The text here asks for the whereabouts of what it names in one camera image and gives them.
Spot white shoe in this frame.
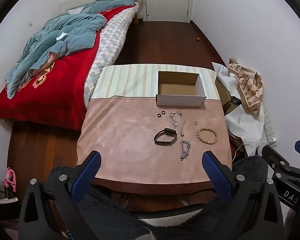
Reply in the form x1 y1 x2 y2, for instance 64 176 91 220
0 187 20 206

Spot brown paper bag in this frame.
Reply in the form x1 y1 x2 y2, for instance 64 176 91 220
215 79 241 116

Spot black smart band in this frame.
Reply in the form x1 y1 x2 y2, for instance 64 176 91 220
154 128 178 145

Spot patterned beige cloth pile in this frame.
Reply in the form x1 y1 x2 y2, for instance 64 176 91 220
211 62 268 158

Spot pink slippers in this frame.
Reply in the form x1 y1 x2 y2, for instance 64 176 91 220
2 167 18 193

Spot white charger with cable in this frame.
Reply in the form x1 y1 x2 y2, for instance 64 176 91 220
235 137 277 156

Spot white door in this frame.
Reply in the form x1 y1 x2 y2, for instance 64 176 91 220
143 0 196 23

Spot wooden bead bracelet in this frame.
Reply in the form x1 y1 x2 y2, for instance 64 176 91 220
196 127 219 145

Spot pink and striped tablecloth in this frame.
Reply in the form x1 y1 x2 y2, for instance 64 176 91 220
76 64 233 196

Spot thick silver chain bracelet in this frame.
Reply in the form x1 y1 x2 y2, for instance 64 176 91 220
179 140 192 161

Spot teal quilt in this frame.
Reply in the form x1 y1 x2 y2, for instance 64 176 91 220
5 0 138 99

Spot person's dark fleece pants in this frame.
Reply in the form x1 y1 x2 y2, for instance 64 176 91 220
48 155 268 240

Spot white cardboard box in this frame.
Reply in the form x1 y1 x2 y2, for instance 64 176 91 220
156 71 207 107

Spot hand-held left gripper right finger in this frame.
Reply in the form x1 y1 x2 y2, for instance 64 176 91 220
202 151 284 240

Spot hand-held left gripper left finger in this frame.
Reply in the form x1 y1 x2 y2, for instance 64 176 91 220
19 151 102 240

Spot thin silver necklace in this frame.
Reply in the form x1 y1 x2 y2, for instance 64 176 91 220
177 111 187 137

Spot wooden bed frame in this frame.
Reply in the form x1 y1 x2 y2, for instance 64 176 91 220
133 0 145 26

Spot checkered bed sheet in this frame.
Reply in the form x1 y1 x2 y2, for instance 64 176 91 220
83 3 141 111

